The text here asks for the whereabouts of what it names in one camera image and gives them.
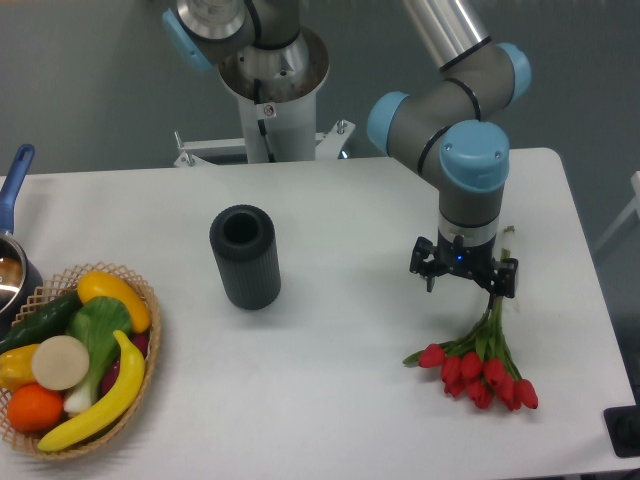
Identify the black device at edge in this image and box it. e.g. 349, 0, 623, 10
603, 405, 639, 458

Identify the white furniture at right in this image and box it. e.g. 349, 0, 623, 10
592, 171, 639, 264

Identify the dark red vegetable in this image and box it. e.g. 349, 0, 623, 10
100, 333, 149, 397

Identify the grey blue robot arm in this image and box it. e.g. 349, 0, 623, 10
162, 1, 531, 297

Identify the yellow banana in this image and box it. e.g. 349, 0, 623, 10
37, 330, 145, 453

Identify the red tulip bouquet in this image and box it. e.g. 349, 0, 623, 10
402, 225, 539, 411

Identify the dark grey ribbed vase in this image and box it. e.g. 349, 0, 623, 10
209, 204, 281, 310

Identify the orange fruit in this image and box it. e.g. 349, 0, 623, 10
7, 383, 63, 433

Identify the woven wicker basket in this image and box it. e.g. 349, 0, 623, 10
1, 262, 162, 461

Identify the green bok choy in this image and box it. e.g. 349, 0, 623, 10
64, 296, 132, 417

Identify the yellow bell pepper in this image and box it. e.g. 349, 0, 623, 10
0, 344, 39, 392

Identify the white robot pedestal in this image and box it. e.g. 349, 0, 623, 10
174, 27, 356, 167

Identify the beige round disc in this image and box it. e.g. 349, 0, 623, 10
31, 335, 89, 391

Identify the black cable on pedestal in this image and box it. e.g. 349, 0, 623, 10
252, 78, 276, 164

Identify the green cucumber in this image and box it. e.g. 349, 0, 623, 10
1, 291, 82, 354

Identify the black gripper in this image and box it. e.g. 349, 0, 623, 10
409, 233, 519, 299

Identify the blue handled saucepan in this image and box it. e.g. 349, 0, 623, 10
1, 144, 43, 337

